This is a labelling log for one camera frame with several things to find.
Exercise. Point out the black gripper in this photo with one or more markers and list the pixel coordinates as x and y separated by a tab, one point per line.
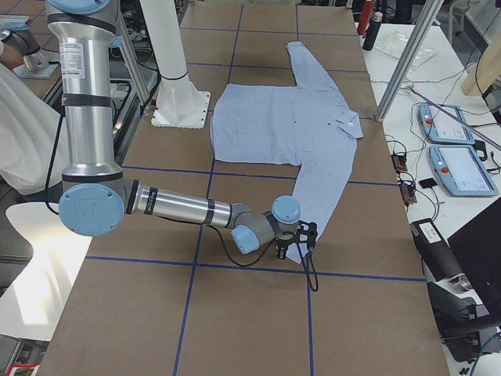
282	244

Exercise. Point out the grey aluminium frame post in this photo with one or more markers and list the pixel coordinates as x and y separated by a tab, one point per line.
422	26

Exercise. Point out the red circuit board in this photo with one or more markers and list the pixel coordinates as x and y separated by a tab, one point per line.
399	163

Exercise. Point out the light blue striped shirt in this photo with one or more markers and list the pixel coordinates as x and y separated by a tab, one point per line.
308	125

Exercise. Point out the black laptop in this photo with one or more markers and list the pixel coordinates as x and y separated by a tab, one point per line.
476	247

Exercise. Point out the black monitor stand device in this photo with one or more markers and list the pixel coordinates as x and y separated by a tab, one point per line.
464	324

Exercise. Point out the blue teach pendant near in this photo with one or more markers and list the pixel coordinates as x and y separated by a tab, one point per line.
461	171

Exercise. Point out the person in white shirt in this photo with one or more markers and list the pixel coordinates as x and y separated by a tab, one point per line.
34	148

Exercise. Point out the blue teach pendant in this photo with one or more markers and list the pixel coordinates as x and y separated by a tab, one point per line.
444	126
461	171

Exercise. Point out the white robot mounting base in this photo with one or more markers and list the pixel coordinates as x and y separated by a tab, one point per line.
179	103

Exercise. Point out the black bottle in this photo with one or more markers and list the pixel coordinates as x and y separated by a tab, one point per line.
372	31

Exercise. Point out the blue teach pendant far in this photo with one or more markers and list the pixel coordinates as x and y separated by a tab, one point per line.
444	126

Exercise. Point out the red bottle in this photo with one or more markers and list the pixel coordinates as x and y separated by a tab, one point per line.
364	17

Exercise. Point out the white chair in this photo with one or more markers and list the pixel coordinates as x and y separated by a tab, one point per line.
34	302

